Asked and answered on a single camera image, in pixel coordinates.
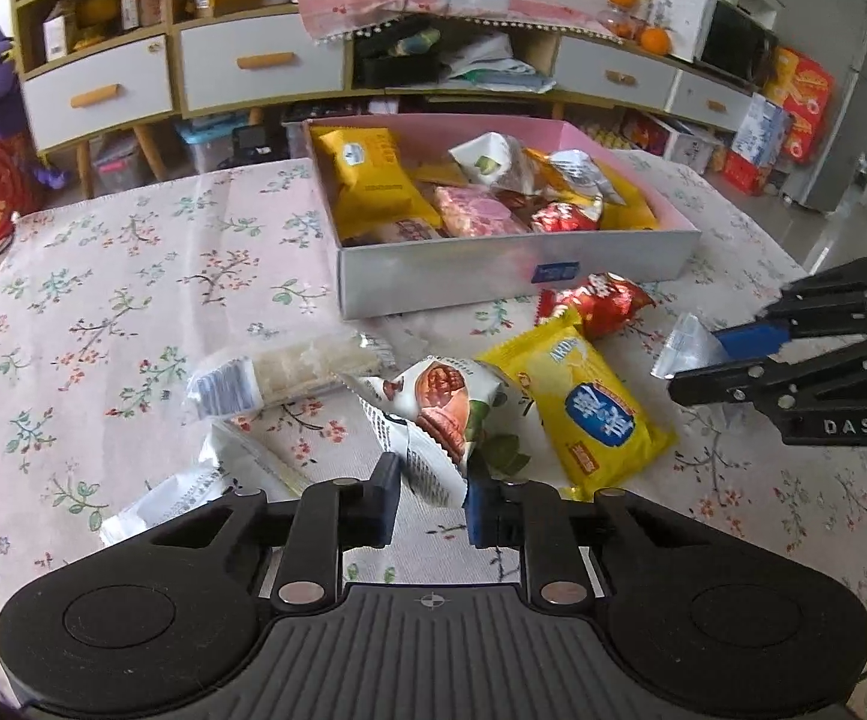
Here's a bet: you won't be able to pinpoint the pink snack packet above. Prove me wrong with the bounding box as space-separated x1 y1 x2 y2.
431 185 530 239

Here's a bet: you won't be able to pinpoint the white patterned crate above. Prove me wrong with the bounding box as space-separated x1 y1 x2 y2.
619 110 728 171

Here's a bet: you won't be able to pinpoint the low wooden console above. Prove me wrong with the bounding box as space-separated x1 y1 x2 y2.
173 0 757 137

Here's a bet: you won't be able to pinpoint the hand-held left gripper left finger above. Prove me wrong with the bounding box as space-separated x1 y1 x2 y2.
152 454 404 612

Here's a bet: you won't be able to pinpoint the white box blue print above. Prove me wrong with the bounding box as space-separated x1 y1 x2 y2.
724 94 792 197

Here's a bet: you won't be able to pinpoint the red white snack packet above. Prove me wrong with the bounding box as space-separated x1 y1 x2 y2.
536 273 657 340

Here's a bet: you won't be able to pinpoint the black bag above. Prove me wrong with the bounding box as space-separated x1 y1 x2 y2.
353 19 451 89

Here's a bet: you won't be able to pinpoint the white cardboard box pink inside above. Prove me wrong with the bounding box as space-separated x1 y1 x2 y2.
302 114 703 321

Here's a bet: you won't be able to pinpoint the orange silver snack packet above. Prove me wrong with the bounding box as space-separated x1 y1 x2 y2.
525 148 627 209

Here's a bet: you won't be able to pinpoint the white microwave oven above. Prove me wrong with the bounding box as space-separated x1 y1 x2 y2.
694 0 784 88

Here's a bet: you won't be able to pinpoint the pink tasselled cloth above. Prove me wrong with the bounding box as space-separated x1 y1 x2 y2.
289 0 627 44

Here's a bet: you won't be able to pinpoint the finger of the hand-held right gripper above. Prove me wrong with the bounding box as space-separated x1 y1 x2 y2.
665 337 867 407
718 251 867 361

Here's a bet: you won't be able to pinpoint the clear rice cracker packet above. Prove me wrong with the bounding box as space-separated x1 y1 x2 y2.
182 332 398 422

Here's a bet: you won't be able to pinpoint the glass jar with oranges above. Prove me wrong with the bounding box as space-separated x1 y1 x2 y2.
596 6 649 43

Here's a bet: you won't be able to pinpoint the yellow packet blue label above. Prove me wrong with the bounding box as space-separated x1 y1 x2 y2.
476 306 679 502

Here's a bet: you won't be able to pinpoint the yellow snack packet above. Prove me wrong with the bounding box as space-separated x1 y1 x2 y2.
311 126 443 242
596 163 661 231

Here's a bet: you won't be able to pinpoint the clear lidded storage bin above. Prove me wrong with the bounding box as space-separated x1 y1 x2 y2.
90 131 151 197

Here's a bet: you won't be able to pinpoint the blue plastic bin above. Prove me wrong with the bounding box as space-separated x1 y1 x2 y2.
176 120 237 175

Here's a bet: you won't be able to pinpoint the pile of papers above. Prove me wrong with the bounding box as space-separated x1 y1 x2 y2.
443 32 559 96

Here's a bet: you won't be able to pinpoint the white green snack packet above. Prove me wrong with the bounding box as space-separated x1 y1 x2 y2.
448 132 533 194

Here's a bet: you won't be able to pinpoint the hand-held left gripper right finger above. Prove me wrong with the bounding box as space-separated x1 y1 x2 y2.
465 463 742 611

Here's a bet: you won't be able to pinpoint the small clear packet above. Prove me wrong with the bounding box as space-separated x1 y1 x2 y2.
650 313 732 381

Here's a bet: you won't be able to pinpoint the brown snack packet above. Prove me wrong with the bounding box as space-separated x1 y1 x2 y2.
341 217 443 248

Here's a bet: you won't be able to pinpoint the white walnut snack packet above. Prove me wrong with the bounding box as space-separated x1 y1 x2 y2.
338 357 533 509

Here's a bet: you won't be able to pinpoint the red gift boxes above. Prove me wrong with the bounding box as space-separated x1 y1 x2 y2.
773 45 837 167

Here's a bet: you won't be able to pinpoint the yellow egg carton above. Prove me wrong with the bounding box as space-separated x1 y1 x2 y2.
583 118 631 152

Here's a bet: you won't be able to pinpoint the silver refrigerator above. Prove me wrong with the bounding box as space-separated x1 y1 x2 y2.
806 0 867 212

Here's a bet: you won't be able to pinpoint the white drawer wooden handle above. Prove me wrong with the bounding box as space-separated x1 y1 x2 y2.
178 15 349 119
665 71 754 134
20 34 176 152
553 37 679 115

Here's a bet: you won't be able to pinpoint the white foil packet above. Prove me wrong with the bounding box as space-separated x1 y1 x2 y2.
99 418 316 550

